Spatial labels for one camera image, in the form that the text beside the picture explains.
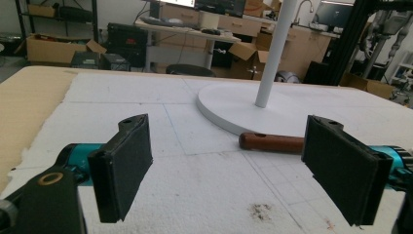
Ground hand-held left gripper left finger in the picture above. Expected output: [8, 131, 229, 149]
[87, 113, 154, 224]

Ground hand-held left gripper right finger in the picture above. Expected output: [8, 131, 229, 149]
[301, 114, 394, 227]

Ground brown wooden tool handle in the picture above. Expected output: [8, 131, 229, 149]
[239, 132, 306, 154]

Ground low cardboard box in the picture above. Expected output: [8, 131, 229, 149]
[338, 72, 396, 100]

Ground small dark equipment box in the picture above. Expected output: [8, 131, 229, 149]
[70, 51, 100, 70]
[99, 53, 131, 72]

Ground grey round helmet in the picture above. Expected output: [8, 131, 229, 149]
[274, 70, 302, 84]

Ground black office chair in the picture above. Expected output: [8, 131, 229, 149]
[165, 63, 217, 78]

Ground white round-base pole stand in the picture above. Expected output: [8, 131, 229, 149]
[195, 0, 329, 137]

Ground black equipment case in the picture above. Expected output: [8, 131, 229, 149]
[106, 21, 151, 68]

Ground wooden cabinet counter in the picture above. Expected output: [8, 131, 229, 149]
[158, 2, 342, 81]

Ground large open cardboard box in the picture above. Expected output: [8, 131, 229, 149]
[15, 33, 108, 66]

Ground white office desk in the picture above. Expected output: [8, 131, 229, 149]
[133, 17, 243, 73]

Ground grey keyboard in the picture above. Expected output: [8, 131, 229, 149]
[140, 16, 185, 28]

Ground open cardboard box with flaps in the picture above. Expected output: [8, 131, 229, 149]
[216, 41, 271, 81]

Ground black metal shelf rack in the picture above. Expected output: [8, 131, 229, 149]
[14, 0, 99, 43]

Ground metal sink faucet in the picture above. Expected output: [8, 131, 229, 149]
[293, 0, 315, 26]

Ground white cylindrical container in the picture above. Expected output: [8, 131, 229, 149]
[198, 11, 221, 31]

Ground computer monitor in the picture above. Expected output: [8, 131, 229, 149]
[158, 0, 197, 10]

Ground black aluminium frame post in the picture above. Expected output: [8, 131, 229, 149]
[325, 0, 413, 86]

